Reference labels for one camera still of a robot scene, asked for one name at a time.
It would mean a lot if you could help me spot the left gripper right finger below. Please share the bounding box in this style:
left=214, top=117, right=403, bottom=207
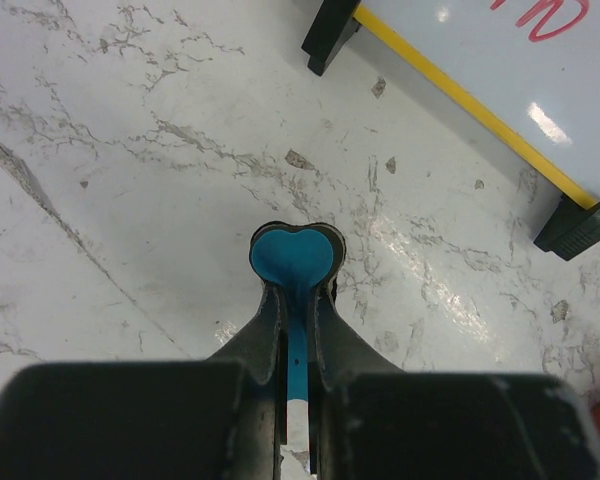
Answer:
left=307, top=287, right=600, bottom=479

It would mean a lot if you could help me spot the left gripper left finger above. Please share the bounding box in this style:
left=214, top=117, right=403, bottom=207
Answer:
left=0, top=283, right=286, bottom=479

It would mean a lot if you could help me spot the blue whiteboard eraser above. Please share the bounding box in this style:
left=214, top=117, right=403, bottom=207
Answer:
left=249, top=221, right=346, bottom=401

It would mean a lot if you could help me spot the small yellow framed whiteboard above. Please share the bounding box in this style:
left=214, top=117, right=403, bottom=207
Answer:
left=302, top=1, right=600, bottom=260

